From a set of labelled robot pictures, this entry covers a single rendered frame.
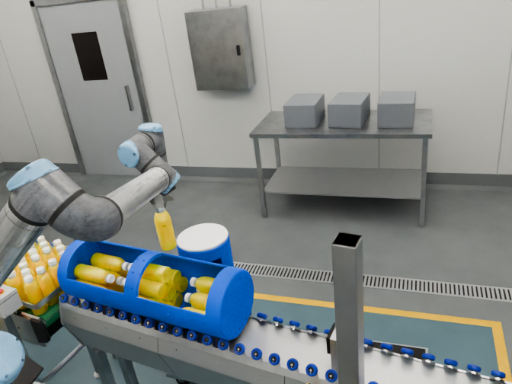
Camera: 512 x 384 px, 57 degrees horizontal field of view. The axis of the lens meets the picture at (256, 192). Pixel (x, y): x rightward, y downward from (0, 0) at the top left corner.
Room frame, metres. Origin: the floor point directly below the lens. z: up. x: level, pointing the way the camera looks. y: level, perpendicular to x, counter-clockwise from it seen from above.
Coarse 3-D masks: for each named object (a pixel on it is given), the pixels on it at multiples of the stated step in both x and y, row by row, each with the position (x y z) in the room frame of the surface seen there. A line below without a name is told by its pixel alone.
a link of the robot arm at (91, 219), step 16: (160, 160) 1.58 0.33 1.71; (144, 176) 1.40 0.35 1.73; (160, 176) 1.46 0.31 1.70; (176, 176) 1.55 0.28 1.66; (112, 192) 1.21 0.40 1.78; (128, 192) 1.23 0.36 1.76; (144, 192) 1.30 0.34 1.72; (80, 208) 1.01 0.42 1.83; (96, 208) 1.03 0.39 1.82; (112, 208) 1.07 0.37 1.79; (128, 208) 1.17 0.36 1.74; (64, 224) 0.99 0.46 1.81; (80, 224) 0.99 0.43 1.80; (96, 224) 1.01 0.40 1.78; (112, 224) 1.05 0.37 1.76; (80, 240) 1.02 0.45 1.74; (96, 240) 1.03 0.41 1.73
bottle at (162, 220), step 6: (162, 210) 1.75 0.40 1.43; (156, 216) 1.73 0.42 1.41; (162, 216) 1.73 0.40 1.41; (168, 216) 1.75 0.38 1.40; (156, 222) 1.73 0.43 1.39; (162, 222) 1.72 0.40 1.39; (168, 222) 1.74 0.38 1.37; (156, 228) 1.73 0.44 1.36; (162, 228) 1.72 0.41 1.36; (168, 228) 1.73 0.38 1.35; (162, 234) 1.72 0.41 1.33; (168, 234) 1.73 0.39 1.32; (162, 240) 1.72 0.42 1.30; (168, 240) 1.72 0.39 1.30; (174, 240) 1.75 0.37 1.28; (162, 246) 1.73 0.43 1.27; (168, 246) 1.72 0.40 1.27; (174, 246) 1.74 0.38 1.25
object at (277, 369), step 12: (84, 312) 1.79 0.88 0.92; (120, 324) 1.68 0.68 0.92; (132, 324) 1.66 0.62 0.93; (156, 336) 1.58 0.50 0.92; (168, 336) 1.55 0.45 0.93; (180, 336) 1.53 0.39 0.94; (204, 348) 1.46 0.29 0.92; (216, 348) 1.44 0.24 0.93; (228, 348) 1.42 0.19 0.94; (240, 360) 1.37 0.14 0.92; (252, 360) 1.36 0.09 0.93; (276, 372) 1.30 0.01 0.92; (288, 372) 1.28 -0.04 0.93
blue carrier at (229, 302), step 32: (64, 256) 1.85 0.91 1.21; (128, 256) 1.96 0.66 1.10; (160, 256) 1.75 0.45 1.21; (64, 288) 1.79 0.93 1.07; (96, 288) 1.69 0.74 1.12; (128, 288) 1.61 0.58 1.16; (192, 288) 1.75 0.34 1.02; (224, 288) 1.45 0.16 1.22; (160, 320) 1.55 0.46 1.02; (192, 320) 1.44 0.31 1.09; (224, 320) 1.40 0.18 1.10
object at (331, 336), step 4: (332, 328) 1.32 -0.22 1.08; (332, 332) 1.30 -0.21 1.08; (328, 336) 1.28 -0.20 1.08; (332, 336) 1.27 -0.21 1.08; (328, 340) 1.27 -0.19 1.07; (332, 340) 1.26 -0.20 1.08; (328, 344) 1.27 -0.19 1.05; (332, 344) 1.26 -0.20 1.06; (328, 348) 1.27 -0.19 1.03; (332, 348) 1.26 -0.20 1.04; (336, 348) 1.25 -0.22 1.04; (328, 352) 1.27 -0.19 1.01; (332, 352) 1.26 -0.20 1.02; (336, 352) 1.25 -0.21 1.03; (332, 356) 1.26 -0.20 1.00; (336, 356) 1.25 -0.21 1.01; (332, 360) 1.26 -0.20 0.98; (336, 360) 1.25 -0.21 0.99; (332, 364) 1.26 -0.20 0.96; (336, 364) 1.25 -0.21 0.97; (332, 368) 1.26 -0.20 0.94; (336, 368) 1.25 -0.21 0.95
